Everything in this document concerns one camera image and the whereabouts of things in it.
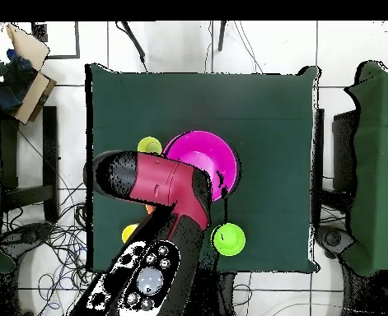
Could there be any pale yellow plastic cup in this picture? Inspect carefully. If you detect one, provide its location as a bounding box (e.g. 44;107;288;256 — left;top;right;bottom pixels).
137;136;164;155

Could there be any tangle of floor cables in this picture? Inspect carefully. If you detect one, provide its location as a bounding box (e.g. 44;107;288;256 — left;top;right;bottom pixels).
0;180;99;316

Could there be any cardboard box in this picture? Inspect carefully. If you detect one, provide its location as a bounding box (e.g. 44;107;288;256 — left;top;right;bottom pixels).
5;23;58;126

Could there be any orange-yellow plastic cup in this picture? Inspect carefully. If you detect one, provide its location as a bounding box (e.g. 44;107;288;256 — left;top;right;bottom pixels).
121;222;140;245

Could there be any dark green tablecloth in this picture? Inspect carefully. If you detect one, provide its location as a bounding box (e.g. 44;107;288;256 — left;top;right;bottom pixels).
85;63;321;273

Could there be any pink plastic bowl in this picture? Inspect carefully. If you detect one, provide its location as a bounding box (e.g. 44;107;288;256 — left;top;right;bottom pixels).
161;130;239;202

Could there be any dark blue cloth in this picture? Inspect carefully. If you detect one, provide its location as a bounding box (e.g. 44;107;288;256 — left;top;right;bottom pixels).
0;49;38;114

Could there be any small green plastic bowl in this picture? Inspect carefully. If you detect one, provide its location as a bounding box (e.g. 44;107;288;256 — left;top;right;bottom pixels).
212;222;246;257

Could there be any black stool frame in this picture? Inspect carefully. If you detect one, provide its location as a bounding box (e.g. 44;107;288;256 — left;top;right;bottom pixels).
0;105;60;223

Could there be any black tripod leg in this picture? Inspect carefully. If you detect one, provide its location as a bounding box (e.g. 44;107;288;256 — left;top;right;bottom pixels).
217;21;228;53
115;21;149;73

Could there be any black chair base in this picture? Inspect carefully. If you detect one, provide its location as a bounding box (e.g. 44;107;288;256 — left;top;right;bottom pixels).
0;221;54;261
315;225;356;259

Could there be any black metal frame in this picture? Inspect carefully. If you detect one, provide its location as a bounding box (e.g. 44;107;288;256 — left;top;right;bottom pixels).
30;21;82;60

